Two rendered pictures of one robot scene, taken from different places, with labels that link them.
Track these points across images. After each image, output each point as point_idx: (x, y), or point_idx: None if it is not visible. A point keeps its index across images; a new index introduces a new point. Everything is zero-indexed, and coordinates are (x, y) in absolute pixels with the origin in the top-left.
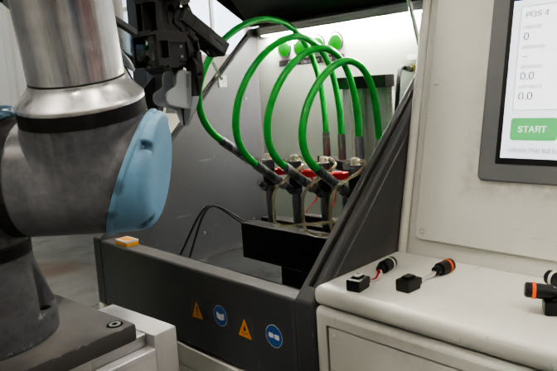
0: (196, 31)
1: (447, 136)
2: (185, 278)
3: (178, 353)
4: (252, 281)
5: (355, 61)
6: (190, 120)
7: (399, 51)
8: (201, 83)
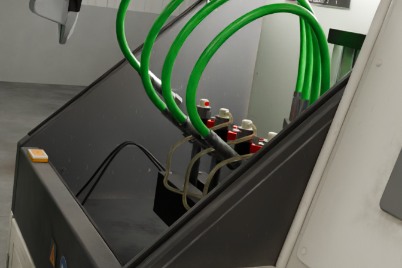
0: None
1: (367, 137)
2: (52, 215)
3: None
4: (92, 243)
5: (300, 11)
6: (65, 38)
7: None
8: None
